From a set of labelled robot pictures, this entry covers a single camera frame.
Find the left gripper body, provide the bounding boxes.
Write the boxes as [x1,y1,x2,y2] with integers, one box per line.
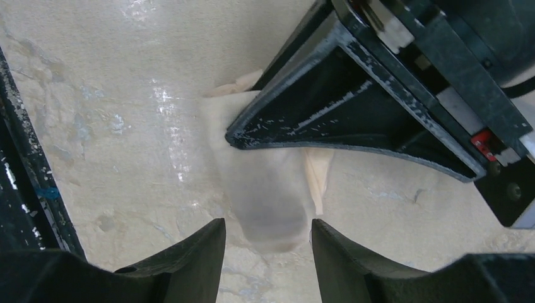
[334,1,534,229]

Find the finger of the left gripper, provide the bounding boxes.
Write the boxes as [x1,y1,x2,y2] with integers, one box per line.
[225,1,486,182]

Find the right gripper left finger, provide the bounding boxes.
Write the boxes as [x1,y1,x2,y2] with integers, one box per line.
[1,218,226,302]

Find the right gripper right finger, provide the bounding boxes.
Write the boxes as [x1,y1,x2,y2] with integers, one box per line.
[311,219,534,302]

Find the beige underwear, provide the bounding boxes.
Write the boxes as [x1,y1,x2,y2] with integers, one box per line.
[199,69,334,254]

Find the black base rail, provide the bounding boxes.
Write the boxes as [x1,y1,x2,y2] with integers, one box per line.
[1,56,86,259]

